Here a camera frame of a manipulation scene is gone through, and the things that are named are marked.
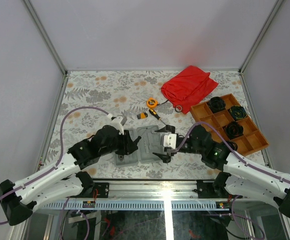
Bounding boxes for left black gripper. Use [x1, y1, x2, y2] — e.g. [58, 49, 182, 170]
[101, 130, 139, 158]

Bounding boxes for grey plastic tool case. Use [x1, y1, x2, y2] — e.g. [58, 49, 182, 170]
[113, 125, 164, 167]

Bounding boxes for black yellow screwdriver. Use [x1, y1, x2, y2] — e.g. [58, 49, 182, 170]
[149, 108, 166, 125]

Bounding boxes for orange handled pliers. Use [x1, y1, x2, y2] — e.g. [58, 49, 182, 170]
[118, 155, 124, 162]

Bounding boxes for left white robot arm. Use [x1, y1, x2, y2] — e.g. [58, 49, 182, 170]
[0, 125, 141, 226]

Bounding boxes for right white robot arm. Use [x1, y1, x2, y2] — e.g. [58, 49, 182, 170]
[158, 122, 290, 218]

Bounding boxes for hex key set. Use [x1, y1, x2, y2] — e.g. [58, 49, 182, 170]
[137, 112, 148, 120]

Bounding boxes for black tape roll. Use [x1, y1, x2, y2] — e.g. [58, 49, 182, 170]
[174, 105, 183, 113]

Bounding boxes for orange tape measure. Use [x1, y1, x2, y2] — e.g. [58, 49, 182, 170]
[146, 97, 159, 109]

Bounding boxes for red folded cloth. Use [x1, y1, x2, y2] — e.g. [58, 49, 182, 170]
[161, 65, 218, 114]

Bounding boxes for black spinning top upper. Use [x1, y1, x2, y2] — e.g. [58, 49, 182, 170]
[207, 96, 226, 113]

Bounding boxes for wooden compartment tray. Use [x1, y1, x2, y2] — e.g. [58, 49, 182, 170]
[190, 94, 269, 156]

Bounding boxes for black orange spinning top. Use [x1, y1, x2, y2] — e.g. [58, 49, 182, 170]
[224, 121, 243, 139]

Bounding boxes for green black spinning top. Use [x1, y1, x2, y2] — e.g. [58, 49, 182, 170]
[228, 105, 247, 121]

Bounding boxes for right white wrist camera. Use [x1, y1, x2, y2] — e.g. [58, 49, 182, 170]
[162, 133, 177, 149]

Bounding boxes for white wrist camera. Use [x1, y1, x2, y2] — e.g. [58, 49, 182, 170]
[107, 113, 127, 135]
[162, 133, 177, 149]

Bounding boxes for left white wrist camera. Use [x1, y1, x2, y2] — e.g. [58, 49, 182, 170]
[107, 113, 127, 135]

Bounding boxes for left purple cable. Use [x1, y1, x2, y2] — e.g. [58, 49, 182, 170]
[0, 106, 110, 226]

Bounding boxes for purple cable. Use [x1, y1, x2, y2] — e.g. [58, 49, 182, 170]
[172, 121, 290, 240]
[0, 106, 110, 226]

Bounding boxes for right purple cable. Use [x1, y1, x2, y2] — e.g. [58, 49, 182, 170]
[172, 121, 290, 240]

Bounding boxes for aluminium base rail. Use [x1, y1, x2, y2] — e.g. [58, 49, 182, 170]
[41, 180, 230, 212]

